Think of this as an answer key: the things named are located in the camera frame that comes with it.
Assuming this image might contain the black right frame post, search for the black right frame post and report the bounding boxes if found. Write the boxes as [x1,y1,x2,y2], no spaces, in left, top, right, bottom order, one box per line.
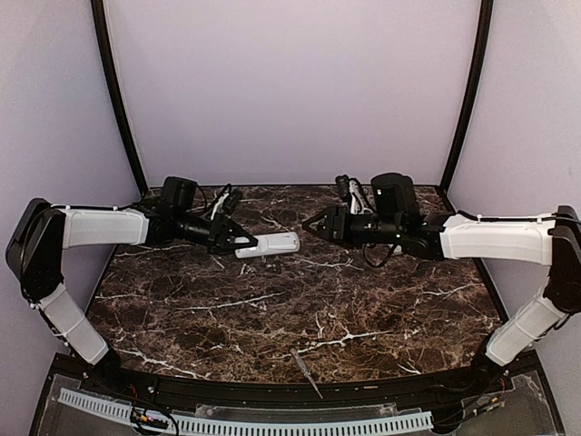
[438,0,494,195]

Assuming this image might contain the white slotted cable duct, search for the white slotted cable duct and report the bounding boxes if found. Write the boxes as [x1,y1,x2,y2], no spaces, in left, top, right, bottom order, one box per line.
[57,388,433,436]

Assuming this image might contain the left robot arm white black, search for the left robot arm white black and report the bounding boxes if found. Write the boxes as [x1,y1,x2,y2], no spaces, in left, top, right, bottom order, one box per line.
[5,176,259,396]

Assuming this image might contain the screwdriver with clear handle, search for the screwdriver with clear handle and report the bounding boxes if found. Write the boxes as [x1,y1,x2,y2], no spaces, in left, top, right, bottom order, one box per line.
[290,348,324,400]

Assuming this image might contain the black front table rail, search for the black front table rail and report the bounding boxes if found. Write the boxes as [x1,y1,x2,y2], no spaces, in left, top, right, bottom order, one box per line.
[72,362,514,412]

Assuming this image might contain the black frame post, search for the black frame post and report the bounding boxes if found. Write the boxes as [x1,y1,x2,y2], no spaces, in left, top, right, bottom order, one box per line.
[90,0,149,196]
[438,0,494,195]

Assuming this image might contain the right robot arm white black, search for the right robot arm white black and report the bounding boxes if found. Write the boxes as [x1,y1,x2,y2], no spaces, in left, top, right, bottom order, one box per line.
[302,173,580,394]

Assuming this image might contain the black left frame post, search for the black left frame post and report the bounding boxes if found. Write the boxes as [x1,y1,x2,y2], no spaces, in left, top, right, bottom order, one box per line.
[90,0,149,196]

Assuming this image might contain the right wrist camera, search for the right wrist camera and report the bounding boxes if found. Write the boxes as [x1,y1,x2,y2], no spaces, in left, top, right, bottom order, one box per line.
[335,174,373,214]

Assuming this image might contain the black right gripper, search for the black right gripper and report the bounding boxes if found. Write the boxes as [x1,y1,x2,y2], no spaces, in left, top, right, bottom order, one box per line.
[301,205,403,249]

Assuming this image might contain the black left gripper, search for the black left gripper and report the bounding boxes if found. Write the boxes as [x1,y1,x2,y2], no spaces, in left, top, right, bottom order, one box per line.
[173,211,258,255]

